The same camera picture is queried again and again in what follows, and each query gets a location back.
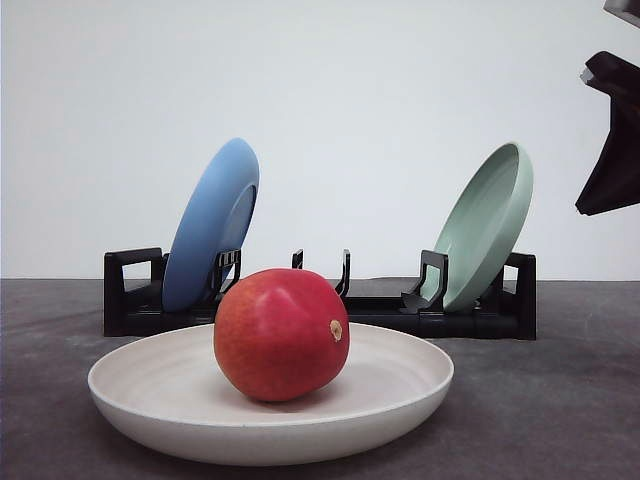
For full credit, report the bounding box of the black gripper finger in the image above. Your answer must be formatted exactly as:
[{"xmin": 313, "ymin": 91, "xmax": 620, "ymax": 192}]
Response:
[{"xmin": 575, "ymin": 50, "xmax": 640, "ymax": 216}]

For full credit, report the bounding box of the red pomegranate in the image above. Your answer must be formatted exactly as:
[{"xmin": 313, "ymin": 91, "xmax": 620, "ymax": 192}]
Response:
[{"xmin": 213, "ymin": 268, "xmax": 350, "ymax": 401}]

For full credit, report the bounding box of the white plate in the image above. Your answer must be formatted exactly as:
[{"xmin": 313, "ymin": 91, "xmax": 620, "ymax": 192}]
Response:
[{"xmin": 91, "ymin": 325, "xmax": 454, "ymax": 465}]

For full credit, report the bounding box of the green plate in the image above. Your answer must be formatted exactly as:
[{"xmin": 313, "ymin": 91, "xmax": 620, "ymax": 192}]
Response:
[{"xmin": 423, "ymin": 143, "xmax": 533, "ymax": 312}]

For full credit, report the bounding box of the blue plate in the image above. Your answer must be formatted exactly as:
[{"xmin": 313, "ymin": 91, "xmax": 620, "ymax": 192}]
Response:
[{"xmin": 162, "ymin": 138, "xmax": 260, "ymax": 313}]

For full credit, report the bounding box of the black dish rack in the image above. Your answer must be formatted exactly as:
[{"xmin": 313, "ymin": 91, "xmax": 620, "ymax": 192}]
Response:
[{"xmin": 104, "ymin": 247, "xmax": 537, "ymax": 340}]

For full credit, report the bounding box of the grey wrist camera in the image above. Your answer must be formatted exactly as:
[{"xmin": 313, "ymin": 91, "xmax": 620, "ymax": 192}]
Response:
[{"xmin": 602, "ymin": 0, "xmax": 640, "ymax": 27}]

